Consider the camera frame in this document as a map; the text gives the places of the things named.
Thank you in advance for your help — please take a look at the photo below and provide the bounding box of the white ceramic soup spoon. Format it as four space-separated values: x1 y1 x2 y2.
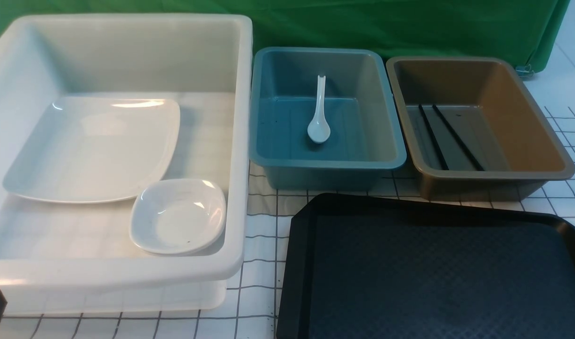
307 75 331 144

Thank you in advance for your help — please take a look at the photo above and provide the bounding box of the small white bowl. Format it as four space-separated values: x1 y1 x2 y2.
129 178 227 256

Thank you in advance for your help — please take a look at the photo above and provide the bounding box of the black chopstick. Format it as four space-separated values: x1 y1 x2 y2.
417 105 449 171
432 105 485 171

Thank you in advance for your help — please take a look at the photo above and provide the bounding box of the large white rectangular plate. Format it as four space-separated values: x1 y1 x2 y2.
2 96 180 204

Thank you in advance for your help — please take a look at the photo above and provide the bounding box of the blue plastic bin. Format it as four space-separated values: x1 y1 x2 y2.
249 47 407 192

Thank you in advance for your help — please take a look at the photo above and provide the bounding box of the black serving tray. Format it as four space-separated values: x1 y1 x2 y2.
275 193 575 339

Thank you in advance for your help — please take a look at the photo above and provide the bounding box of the white checkered tablecloth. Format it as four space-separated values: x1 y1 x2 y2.
0 0 575 339

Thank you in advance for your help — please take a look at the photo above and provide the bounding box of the brown plastic bin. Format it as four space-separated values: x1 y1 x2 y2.
386 56 575 202

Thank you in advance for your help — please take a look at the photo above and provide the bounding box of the large white plastic bin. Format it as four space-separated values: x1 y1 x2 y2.
0 14 252 316

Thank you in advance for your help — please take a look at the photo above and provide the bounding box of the metal clip on backdrop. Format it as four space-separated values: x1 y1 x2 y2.
515 65 535 80

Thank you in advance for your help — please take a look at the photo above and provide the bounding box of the green cloth backdrop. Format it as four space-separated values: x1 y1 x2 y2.
0 0 569 72

